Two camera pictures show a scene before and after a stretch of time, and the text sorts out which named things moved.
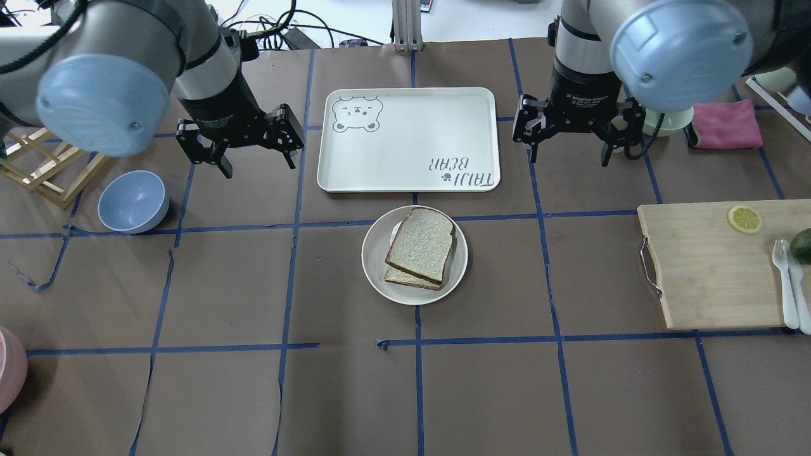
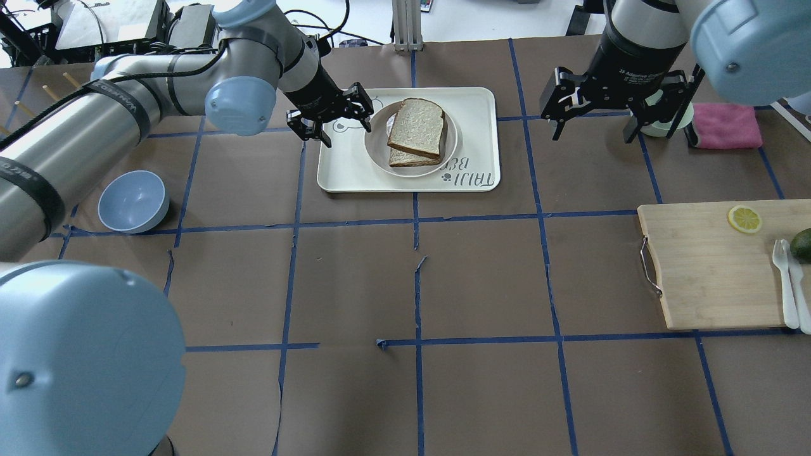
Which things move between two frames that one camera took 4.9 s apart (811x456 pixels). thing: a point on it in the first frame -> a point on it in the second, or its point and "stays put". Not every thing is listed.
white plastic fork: x=780 y=258 stays put
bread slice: x=393 y=275 -> x=402 y=158
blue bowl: x=133 y=202 stays put
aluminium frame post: x=407 y=25 stays put
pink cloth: x=730 y=124 stays put
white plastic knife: x=797 y=275 stays put
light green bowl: x=671 y=123 stays put
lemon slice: x=744 y=220 stays put
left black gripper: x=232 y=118 -> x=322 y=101
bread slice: x=421 y=244 -> x=418 y=127
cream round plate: x=414 y=255 -> x=379 y=151
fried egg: x=395 y=231 -> x=389 y=123
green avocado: x=800 y=247 stays put
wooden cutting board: x=714 y=276 stays put
